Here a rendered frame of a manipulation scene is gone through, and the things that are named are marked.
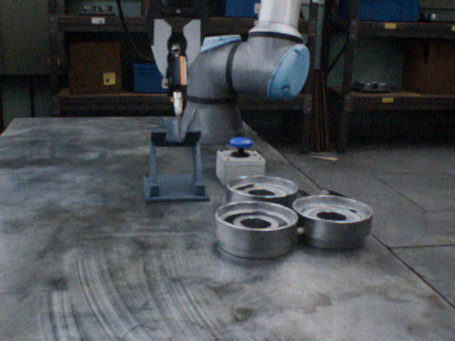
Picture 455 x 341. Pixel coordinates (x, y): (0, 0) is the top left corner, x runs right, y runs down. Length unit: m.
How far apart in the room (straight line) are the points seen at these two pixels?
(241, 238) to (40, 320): 0.26
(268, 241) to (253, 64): 0.59
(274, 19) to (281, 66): 0.10
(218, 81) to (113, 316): 0.77
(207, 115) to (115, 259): 0.64
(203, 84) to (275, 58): 0.17
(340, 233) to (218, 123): 0.59
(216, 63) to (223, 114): 0.11
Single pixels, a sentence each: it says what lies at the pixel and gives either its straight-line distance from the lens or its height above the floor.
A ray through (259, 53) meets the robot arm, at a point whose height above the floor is 1.00.
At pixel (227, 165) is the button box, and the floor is 0.84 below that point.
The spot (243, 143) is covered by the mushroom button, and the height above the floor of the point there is 0.87.
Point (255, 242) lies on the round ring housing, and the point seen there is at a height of 0.82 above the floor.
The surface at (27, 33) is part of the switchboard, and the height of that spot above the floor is 0.87.
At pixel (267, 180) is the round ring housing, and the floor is 0.83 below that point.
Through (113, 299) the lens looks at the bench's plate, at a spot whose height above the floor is 0.80.
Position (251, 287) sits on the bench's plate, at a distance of 0.66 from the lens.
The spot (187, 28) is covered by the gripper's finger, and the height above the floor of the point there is 1.06.
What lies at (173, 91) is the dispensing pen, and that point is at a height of 0.97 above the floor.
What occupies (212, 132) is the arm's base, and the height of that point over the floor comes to 0.83.
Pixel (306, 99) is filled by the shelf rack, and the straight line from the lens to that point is 4.45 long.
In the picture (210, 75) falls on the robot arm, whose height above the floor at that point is 0.95.
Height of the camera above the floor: 1.10
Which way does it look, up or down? 15 degrees down
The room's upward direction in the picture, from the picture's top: 1 degrees clockwise
